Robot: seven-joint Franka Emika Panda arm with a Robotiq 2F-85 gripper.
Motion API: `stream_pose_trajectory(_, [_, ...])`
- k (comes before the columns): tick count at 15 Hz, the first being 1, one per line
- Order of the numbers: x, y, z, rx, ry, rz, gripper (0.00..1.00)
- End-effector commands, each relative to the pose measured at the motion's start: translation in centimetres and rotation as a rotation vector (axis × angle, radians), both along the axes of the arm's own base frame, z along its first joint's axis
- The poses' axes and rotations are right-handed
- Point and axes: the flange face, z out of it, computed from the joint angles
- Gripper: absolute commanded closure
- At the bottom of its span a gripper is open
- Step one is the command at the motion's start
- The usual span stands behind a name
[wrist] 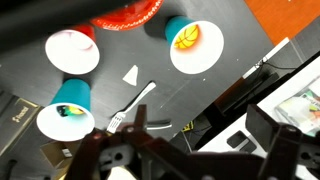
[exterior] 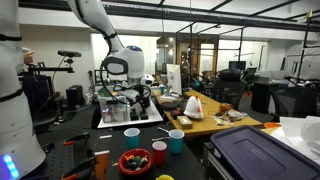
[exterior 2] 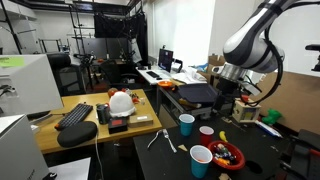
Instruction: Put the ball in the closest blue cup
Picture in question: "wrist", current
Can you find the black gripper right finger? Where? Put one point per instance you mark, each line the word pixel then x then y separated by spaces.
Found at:
pixel 286 150

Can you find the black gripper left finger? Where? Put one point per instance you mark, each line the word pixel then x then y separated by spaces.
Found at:
pixel 110 156

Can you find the blue paper cup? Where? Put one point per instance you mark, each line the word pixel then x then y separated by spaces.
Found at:
pixel 71 93
pixel 201 58

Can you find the red paper cup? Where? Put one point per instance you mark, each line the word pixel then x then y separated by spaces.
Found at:
pixel 71 53

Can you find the clear plastic packet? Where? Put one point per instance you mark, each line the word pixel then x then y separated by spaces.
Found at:
pixel 300 106

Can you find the brown cardboard carton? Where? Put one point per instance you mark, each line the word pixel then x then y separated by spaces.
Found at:
pixel 55 153

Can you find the silver metal fork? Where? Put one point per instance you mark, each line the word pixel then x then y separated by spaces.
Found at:
pixel 133 101

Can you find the white table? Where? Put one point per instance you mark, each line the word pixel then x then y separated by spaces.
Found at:
pixel 293 90

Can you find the triangular cardboard scrap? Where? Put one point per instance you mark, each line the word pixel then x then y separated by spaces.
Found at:
pixel 131 76

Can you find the black printed box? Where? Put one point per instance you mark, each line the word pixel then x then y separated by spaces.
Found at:
pixel 18 116

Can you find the wooden office desk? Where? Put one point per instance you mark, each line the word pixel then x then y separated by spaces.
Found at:
pixel 286 16

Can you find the red plastic bowl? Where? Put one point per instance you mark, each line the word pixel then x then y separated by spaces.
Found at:
pixel 133 16

